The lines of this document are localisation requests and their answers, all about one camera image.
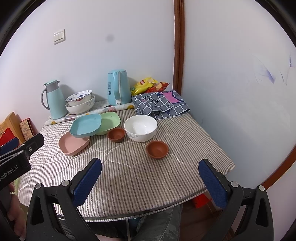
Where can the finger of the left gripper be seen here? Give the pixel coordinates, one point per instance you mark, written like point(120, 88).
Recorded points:
point(31, 146)
point(9, 146)

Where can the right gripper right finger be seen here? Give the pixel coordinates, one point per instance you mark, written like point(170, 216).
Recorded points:
point(257, 220)

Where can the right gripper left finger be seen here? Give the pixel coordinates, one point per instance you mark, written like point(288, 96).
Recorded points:
point(42, 220)

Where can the blue square plate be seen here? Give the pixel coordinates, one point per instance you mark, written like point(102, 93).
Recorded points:
point(86, 126)

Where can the green square plate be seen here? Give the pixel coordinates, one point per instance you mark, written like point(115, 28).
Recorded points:
point(109, 121)

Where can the brown small bowl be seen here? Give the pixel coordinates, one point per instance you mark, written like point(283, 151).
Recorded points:
point(157, 149)
point(116, 135)

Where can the white ceramic bowl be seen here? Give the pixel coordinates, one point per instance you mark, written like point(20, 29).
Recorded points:
point(140, 128)

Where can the person's left hand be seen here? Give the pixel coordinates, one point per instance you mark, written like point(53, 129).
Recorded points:
point(17, 215)

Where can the red paper bag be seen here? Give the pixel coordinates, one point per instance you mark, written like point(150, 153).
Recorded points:
point(6, 136)

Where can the patterned brown box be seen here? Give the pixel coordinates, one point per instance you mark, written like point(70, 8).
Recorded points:
point(26, 129)

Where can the pink square plate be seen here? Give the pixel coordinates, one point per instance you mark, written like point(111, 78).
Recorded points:
point(71, 145)

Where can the red stool under table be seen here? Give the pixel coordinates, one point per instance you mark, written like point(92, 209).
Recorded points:
point(201, 200)

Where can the light blue thermos jug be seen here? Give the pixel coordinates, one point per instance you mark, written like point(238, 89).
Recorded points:
point(53, 100)

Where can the large white bowl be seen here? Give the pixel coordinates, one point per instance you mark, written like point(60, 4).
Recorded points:
point(81, 108)

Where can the blue patterned white bowl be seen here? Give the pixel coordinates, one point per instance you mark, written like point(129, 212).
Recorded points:
point(79, 97)

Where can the person's camouflage trouser leg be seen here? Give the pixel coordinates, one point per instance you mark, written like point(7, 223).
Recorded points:
point(164, 225)

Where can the striped quilted table cover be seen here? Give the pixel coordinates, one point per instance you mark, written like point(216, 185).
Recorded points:
point(131, 183)

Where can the fruit print rolled mat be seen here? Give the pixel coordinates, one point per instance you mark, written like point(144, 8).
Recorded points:
point(98, 111)

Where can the light blue electric kettle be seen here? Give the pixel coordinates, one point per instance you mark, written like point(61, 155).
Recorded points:
point(118, 91)

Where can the yellow chips bag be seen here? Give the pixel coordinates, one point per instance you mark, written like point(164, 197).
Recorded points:
point(143, 86)

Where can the grey checked cloth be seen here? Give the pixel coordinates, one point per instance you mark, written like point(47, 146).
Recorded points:
point(160, 105)

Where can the red snack bag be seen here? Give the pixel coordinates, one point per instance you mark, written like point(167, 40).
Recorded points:
point(158, 87)

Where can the white wall switch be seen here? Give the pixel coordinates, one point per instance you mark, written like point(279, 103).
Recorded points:
point(59, 37)

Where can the brown wooden door frame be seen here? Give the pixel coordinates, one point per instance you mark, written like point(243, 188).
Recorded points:
point(179, 14)

